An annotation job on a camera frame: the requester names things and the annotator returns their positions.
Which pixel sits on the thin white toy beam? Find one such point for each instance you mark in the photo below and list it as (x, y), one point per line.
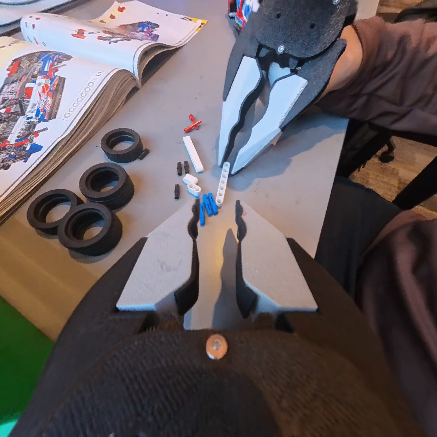
(193, 153)

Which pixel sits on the small white toy brick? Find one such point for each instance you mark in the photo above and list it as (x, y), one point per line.
(196, 191)

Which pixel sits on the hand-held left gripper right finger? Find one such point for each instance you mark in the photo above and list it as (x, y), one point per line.
(276, 273)

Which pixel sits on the black toy tire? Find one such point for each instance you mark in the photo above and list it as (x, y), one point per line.
(34, 218)
(66, 235)
(87, 191)
(107, 150)

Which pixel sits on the green plastic bin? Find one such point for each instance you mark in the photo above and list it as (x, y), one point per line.
(17, 358)

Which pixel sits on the white toy beam with holes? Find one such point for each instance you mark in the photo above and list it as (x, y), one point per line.
(222, 186)

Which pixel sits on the toy car instruction booklet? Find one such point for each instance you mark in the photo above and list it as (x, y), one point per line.
(68, 85)

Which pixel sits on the partly built toy car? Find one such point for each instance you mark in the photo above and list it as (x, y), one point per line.
(240, 13)

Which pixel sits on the small blue toy pin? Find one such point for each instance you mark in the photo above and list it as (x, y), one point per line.
(207, 205)
(202, 215)
(212, 204)

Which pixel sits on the small red toy pin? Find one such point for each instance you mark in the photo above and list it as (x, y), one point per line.
(193, 121)
(189, 129)

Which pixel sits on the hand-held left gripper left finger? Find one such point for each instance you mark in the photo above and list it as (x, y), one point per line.
(157, 269)

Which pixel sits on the person's dark clothing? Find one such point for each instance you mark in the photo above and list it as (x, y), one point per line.
(392, 307)

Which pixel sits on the small white toy piece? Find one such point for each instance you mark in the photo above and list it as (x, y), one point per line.
(190, 178)

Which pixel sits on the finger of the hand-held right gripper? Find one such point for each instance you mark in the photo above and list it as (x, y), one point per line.
(239, 102)
(290, 99)

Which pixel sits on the person's right forearm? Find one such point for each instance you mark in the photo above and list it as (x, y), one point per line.
(392, 75)

